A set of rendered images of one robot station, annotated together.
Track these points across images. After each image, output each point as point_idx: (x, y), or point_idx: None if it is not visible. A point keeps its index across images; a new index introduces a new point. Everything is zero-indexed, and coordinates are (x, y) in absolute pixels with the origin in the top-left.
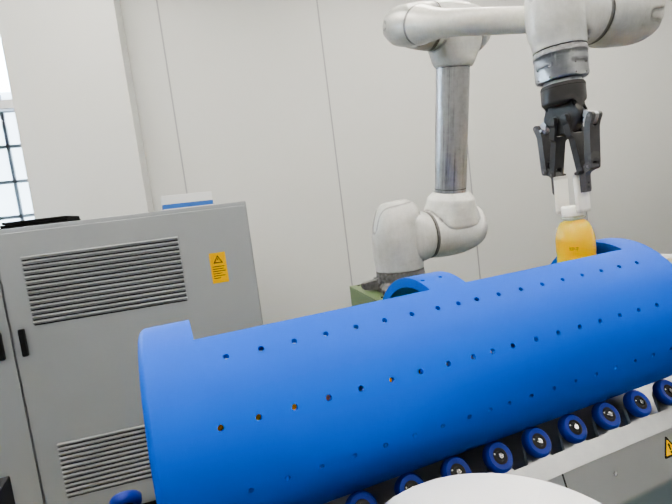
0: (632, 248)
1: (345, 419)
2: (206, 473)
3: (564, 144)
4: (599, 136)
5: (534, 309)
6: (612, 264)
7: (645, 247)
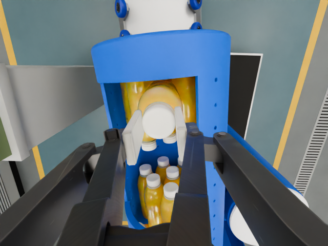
0: (199, 60)
1: None
2: None
3: (113, 194)
4: (278, 183)
5: (222, 191)
6: (213, 110)
7: (202, 40)
